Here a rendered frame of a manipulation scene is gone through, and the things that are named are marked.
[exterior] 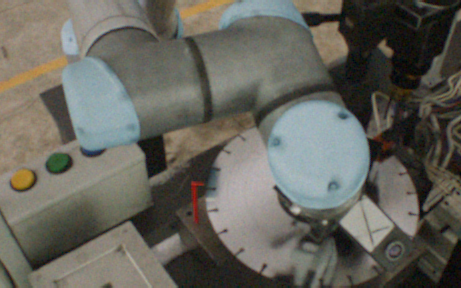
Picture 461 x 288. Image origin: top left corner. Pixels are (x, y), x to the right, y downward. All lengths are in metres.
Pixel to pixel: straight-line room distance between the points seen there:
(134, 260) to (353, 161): 0.47
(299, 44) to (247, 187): 0.39
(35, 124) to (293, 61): 2.06
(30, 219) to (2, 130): 1.58
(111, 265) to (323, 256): 0.31
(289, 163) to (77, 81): 0.17
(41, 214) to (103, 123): 0.52
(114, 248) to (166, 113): 0.42
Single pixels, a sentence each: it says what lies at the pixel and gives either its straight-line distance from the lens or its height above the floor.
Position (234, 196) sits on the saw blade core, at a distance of 0.76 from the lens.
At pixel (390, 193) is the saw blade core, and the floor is 0.95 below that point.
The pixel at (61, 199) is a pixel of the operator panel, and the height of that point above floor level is 0.89.
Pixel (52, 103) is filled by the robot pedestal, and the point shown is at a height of 0.75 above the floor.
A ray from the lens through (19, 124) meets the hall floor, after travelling 2.43.
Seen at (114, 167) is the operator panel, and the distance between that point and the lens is 0.88.
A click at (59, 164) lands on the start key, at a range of 0.90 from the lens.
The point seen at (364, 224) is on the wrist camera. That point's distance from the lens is 0.55.
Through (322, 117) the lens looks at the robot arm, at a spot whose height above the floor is 1.30.
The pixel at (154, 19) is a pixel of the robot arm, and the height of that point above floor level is 1.03.
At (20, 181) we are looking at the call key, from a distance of 0.90.
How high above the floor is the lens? 1.55
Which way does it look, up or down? 46 degrees down
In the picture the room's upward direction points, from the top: straight up
